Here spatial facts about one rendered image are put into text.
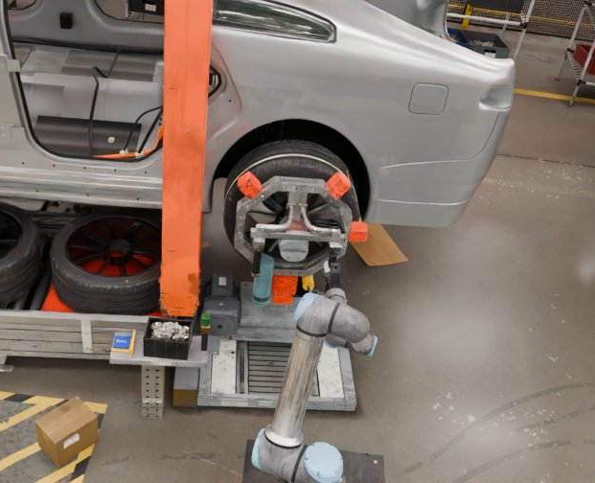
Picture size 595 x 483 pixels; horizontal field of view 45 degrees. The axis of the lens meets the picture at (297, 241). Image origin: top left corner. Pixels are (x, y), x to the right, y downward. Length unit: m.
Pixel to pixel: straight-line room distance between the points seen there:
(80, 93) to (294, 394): 2.35
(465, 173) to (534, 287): 1.46
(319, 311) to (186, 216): 0.79
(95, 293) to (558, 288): 2.94
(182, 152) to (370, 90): 0.96
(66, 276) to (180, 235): 0.79
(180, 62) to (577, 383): 2.86
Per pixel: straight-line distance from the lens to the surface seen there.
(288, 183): 3.28
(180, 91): 2.76
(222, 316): 3.63
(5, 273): 3.79
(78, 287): 3.68
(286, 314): 3.91
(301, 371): 2.66
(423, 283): 4.68
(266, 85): 3.32
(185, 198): 3.00
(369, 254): 4.78
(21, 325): 3.71
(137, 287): 3.62
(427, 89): 3.42
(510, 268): 5.05
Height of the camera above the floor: 2.89
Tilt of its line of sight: 37 degrees down
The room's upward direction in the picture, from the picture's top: 9 degrees clockwise
